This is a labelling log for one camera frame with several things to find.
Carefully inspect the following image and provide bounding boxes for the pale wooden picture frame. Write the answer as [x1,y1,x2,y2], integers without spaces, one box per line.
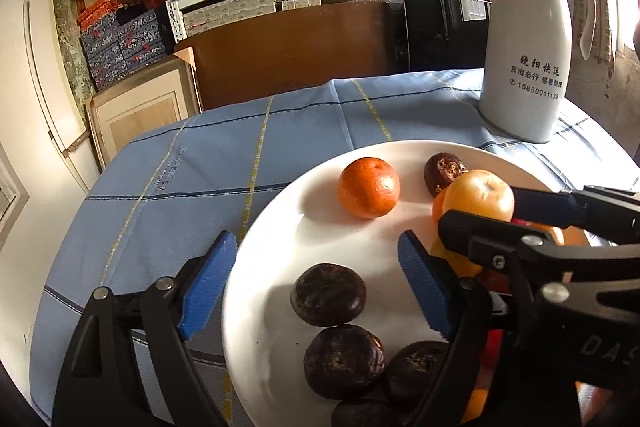
[85,52,203,172]

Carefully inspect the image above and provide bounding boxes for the orange patterned box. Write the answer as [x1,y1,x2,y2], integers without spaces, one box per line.
[77,0,146,30]

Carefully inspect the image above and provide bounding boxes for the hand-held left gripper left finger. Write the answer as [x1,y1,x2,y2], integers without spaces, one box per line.
[52,230,238,427]

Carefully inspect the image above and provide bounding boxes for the white door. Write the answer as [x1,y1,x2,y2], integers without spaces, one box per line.
[0,0,101,258]

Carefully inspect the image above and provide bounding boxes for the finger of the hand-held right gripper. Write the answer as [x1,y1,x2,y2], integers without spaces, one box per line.
[510,186,640,244]
[437,209,591,294]

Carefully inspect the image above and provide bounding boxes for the blue checked tablecloth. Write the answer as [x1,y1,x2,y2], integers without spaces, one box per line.
[30,69,640,427]

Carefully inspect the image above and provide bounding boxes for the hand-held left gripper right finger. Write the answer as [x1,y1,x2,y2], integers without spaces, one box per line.
[397,230,494,427]

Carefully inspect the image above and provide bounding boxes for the dark brown water chestnut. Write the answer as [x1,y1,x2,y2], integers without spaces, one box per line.
[384,341,451,408]
[291,263,367,327]
[424,152,468,198]
[331,399,401,427]
[303,324,387,400]

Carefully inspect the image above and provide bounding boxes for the white oval plate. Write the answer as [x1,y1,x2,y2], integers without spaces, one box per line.
[221,139,601,427]

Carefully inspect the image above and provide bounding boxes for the black panel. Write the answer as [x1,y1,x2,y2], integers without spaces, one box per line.
[402,0,493,72]

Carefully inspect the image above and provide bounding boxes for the white patterned flat boxes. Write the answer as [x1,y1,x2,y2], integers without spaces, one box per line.
[182,0,278,32]

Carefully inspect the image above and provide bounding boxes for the white thermos jug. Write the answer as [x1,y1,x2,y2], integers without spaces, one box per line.
[477,0,598,144]

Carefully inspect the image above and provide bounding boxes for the brown wooden board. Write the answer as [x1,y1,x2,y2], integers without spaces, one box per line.
[175,2,396,110]

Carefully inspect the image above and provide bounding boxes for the stack of blue patterned boxes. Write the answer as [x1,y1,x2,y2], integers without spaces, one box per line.
[80,9,173,92]

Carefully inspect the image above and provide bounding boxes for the green marble slab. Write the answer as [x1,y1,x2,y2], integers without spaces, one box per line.
[52,0,98,98]

